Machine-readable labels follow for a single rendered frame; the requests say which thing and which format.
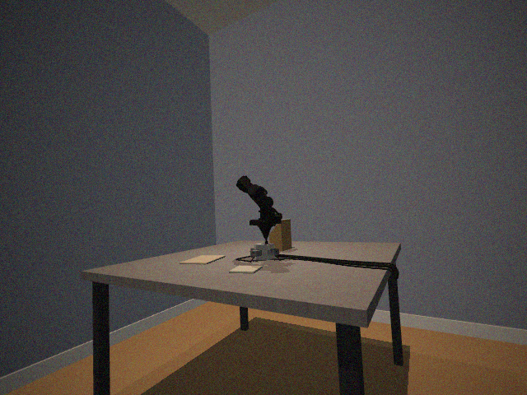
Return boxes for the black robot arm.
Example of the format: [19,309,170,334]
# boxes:
[236,176,282,222]

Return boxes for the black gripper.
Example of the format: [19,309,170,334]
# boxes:
[250,208,282,239]

